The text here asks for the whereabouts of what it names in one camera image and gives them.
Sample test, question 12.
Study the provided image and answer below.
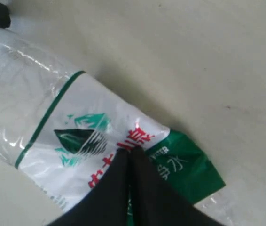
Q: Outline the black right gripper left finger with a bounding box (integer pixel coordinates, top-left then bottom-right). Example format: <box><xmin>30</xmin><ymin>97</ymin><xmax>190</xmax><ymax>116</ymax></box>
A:
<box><xmin>49</xmin><ymin>149</ymin><xmax>128</xmax><ymax>226</ymax></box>

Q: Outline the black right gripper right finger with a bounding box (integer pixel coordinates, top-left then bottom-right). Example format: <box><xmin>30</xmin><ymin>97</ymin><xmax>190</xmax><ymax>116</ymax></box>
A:
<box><xmin>128</xmin><ymin>147</ymin><xmax>220</xmax><ymax>226</ymax></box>

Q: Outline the clear plastic water bottle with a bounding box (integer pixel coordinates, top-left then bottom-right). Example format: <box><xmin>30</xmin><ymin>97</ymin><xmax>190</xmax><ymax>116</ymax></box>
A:
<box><xmin>0</xmin><ymin>29</ymin><xmax>232</xmax><ymax>226</ymax></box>

